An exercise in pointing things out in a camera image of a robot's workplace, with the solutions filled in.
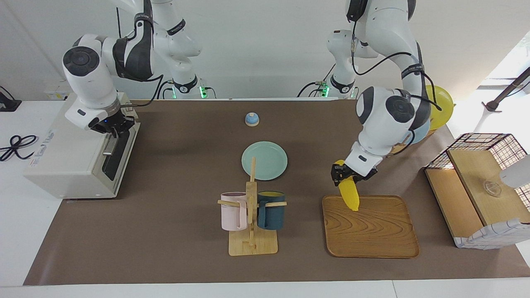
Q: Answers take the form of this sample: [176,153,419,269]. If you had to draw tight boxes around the yellow corn cob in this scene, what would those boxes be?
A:
[335,159,360,212]

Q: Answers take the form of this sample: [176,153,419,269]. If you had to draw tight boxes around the glass oven door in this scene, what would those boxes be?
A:
[101,122,140,196]

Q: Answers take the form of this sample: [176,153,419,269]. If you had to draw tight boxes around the light green plate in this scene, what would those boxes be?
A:
[241,141,288,181]

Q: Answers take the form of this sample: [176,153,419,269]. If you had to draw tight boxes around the beige toaster oven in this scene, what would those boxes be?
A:
[24,92,140,199]

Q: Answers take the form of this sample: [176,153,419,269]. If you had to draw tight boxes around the wooden plate rack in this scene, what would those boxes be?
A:
[387,129,436,157]

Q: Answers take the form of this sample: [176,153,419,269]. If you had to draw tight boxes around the wooden serving tray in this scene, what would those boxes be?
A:
[322,195,420,259]

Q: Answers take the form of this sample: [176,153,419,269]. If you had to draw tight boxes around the light blue plate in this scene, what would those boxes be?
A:
[410,119,431,145]

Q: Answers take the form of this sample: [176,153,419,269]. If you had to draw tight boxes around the dark teal mug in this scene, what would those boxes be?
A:
[257,191,286,231]

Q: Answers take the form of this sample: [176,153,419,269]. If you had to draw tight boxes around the yellow plate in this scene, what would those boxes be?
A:
[426,85,454,131]

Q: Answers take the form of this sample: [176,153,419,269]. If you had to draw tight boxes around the black clamp base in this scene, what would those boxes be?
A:
[0,86,22,112]

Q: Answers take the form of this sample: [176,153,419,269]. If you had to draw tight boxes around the wooden mug tree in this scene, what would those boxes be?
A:
[217,156,287,256]

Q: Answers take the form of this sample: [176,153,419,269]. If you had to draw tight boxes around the pink mug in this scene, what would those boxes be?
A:
[220,192,249,231]

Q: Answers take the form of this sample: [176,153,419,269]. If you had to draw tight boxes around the small clear glass object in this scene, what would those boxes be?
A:
[482,179,503,197]

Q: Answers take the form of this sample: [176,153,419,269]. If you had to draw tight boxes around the white checked fabric liner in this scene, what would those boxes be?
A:
[453,218,530,250]

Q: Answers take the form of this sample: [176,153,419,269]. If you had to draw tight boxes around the brown table mat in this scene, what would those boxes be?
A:
[23,99,530,286]

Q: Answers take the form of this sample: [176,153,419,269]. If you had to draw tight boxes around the white blurred rounded object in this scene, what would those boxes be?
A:
[499,154,530,189]

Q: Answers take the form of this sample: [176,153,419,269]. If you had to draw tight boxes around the black stand pole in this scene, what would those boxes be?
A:
[482,66,530,112]

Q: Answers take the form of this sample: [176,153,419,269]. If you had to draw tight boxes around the coiled black cable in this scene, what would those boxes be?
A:
[0,135,40,162]

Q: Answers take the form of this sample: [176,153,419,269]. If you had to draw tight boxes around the wooden shelf with wire basket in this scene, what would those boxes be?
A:
[424,133,530,250]

